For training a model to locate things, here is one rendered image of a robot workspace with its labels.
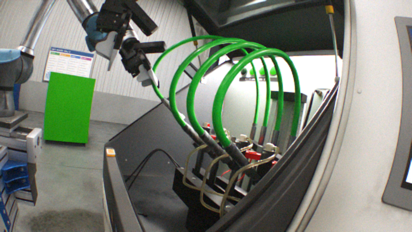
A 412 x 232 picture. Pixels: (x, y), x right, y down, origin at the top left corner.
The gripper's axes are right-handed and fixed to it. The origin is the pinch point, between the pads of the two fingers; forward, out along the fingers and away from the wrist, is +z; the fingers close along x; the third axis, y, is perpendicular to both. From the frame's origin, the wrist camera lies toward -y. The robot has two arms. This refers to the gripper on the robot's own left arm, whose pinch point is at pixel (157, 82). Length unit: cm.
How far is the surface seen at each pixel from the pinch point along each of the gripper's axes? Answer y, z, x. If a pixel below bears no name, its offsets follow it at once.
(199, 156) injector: 0.8, 26.5, -0.5
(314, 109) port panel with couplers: -38, 35, 2
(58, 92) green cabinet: 175, -187, -183
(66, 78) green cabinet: 150, -201, -186
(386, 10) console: -48, 26, 41
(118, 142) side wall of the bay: 27.6, 4.7, -15.6
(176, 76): -5.0, 10.0, 18.7
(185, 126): -1.2, 19.4, 14.1
